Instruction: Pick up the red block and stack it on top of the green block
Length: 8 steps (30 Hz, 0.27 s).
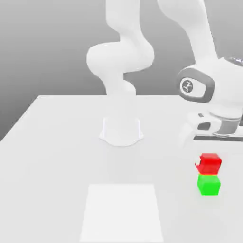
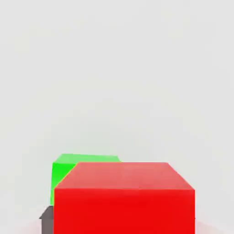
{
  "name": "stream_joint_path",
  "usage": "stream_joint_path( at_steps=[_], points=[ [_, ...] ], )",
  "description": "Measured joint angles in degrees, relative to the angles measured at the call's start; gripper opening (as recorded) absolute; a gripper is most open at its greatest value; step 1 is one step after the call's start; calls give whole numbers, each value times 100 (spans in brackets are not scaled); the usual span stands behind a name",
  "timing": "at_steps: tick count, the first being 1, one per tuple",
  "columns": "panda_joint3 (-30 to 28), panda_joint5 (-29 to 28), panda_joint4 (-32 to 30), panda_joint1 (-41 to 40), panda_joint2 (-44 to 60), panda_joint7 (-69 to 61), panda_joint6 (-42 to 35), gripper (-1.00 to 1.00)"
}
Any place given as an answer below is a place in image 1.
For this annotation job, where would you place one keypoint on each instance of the small green cube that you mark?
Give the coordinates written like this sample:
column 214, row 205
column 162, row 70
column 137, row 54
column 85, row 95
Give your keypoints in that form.
column 208, row 185

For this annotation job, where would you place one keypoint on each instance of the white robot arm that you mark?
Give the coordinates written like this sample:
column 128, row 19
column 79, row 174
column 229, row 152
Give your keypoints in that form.
column 121, row 57

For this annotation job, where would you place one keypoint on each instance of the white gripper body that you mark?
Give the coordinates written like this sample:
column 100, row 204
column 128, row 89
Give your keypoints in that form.
column 218, row 138

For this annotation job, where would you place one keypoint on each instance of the small red cube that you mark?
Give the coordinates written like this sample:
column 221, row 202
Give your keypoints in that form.
column 210, row 163

